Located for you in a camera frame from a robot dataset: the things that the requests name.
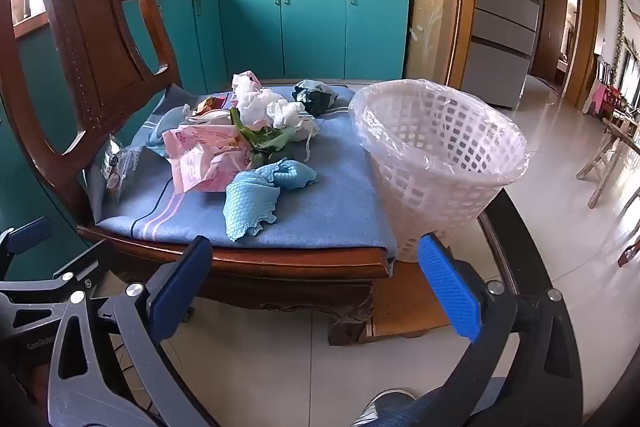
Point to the green vegetable leaf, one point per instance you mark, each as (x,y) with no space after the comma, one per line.
(265,142)

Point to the carved wooden chair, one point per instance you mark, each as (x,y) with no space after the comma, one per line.
(105,32)

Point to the pink and white plastic bag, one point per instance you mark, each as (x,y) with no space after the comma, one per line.
(245,82)

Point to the grey refrigerator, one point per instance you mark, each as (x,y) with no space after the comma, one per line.
(505,7)

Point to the wooden stool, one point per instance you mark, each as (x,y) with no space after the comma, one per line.
(600,167)

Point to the light blue knitted cloth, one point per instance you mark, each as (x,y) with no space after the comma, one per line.
(250,202)

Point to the brown wooden door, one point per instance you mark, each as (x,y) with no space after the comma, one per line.
(550,32)

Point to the brown cardboard sheet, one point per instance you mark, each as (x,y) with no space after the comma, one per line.
(410,302)

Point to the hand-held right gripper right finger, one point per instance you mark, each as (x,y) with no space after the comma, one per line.
(450,292)

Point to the teal kitchen cabinets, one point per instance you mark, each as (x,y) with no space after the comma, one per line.
(310,32)

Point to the printed foil packet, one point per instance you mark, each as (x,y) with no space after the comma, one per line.
(117,162)

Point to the pink printed plastic packet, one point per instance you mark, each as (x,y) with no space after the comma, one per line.
(200,157)

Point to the blue face mask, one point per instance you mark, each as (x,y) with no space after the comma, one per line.
(156,142)

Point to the person's leg in jeans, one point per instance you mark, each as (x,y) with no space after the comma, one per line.
(400,409)

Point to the white folded mask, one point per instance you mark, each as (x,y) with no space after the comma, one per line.
(205,118)

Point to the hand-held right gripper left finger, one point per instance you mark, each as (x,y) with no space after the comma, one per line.
(175,292)

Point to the clear plastic bin liner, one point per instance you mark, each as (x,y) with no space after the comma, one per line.
(372,107)

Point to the dark crumpled foil wrapper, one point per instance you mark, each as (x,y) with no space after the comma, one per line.
(315,99)

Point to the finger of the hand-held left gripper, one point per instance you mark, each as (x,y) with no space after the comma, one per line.
(30,292)
(27,234)

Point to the pink hanging cloth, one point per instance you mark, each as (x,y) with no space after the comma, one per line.
(600,99)

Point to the crumpled white tissue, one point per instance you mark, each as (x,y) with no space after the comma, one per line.
(257,104)

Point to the blue striped seat cushion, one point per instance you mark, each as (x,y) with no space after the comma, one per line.
(325,207)

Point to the red snack wrapper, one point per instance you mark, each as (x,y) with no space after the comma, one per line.
(210,104)

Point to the green garland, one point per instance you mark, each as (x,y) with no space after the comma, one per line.
(621,32)

